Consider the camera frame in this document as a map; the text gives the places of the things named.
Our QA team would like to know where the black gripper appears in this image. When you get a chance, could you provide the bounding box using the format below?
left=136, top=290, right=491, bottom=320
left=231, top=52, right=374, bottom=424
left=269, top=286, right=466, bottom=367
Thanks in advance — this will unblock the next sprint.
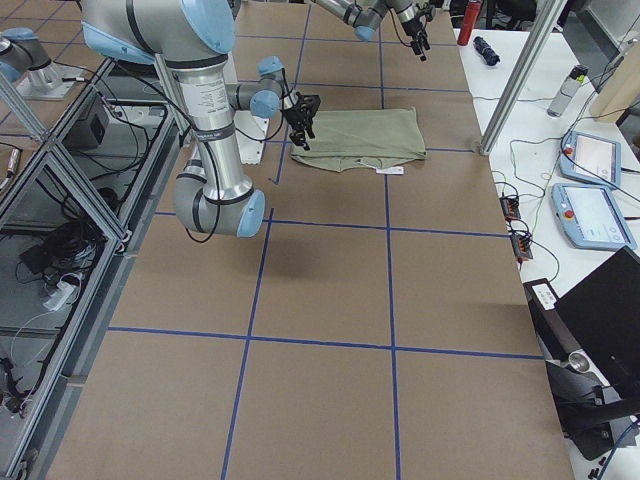
left=285, top=94, right=315, bottom=151
left=403, top=18, right=430, bottom=62

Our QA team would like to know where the olive green long-sleeve shirt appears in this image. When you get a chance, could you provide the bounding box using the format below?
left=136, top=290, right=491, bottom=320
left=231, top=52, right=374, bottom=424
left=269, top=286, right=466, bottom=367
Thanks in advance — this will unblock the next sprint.
left=290, top=107, right=427, bottom=173

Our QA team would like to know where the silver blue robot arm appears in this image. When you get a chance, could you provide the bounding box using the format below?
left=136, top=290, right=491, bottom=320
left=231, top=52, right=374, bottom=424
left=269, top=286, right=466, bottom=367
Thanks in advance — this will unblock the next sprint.
left=82, top=1, right=320, bottom=237
left=314, top=0, right=435, bottom=62

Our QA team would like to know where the folded dark blue umbrella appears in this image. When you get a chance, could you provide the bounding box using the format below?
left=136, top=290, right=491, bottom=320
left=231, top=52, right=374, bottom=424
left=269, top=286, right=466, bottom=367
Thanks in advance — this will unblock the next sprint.
left=473, top=36, right=500, bottom=67

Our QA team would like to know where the red water bottle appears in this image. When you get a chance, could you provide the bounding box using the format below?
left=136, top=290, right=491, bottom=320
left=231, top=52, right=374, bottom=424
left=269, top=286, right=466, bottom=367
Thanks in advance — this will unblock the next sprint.
left=457, top=0, right=482, bottom=46

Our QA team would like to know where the white paper price tag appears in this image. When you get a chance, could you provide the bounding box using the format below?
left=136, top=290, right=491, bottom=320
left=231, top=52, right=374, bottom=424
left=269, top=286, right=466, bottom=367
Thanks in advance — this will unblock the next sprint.
left=375, top=166, right=404, bottom=176

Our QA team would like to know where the clear grey water bottle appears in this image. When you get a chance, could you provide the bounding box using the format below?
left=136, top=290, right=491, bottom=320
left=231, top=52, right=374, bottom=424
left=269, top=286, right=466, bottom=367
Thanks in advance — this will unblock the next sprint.
left=547, top=64, right=588, bottom=117

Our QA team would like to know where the upper black usb hub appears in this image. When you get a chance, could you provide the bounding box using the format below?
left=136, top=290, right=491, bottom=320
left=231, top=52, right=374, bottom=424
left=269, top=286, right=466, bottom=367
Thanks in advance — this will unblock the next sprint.
left=499, top=196, right=521, bottom=221

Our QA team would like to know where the far blue teach pendant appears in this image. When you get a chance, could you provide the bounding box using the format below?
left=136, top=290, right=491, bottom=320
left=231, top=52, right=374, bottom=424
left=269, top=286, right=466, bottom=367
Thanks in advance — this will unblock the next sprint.
left=559, top=131, right=621, bottom=188

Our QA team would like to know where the blue teach pendant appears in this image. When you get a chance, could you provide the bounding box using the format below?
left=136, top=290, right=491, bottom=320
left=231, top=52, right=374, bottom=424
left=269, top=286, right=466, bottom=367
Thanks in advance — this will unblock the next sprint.
left=551, top=183, right=637, bottom=251
left=559, top=131, right=621, bottom=188

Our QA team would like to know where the near blue teach pendant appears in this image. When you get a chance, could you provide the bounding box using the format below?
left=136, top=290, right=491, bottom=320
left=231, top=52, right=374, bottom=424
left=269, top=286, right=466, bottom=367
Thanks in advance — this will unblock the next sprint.
left=551, top=183, right=637, bottom=251

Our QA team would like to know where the black monitor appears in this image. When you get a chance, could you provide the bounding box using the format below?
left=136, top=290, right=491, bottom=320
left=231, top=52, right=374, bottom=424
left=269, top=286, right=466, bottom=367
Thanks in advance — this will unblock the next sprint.
left=555, top=247, right=639, bottom=398

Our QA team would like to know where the black box with white label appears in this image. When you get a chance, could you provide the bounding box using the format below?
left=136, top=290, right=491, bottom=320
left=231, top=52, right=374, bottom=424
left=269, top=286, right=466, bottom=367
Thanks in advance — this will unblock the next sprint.
left=523, top=278, right=581, bottom=361

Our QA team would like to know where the steel cup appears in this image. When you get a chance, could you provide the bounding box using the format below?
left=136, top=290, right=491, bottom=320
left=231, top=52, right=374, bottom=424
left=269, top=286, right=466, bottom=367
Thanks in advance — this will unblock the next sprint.
left=567, top=351, right=591, bottom=374

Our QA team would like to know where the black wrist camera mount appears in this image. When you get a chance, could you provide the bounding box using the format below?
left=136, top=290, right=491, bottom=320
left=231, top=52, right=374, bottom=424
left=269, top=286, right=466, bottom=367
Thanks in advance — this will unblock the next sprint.
left=299, top=94, right=321, bottom=118

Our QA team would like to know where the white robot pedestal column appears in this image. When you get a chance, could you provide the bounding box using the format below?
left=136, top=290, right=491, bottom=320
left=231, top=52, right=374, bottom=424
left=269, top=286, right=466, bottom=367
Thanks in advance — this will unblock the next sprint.
left=232, top=68, right=269, bottom=165

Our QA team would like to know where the aluminium frame post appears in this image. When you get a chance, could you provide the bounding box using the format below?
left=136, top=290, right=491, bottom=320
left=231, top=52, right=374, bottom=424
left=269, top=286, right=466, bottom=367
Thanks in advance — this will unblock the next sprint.
left=479, top=0, right=565, bottom=156

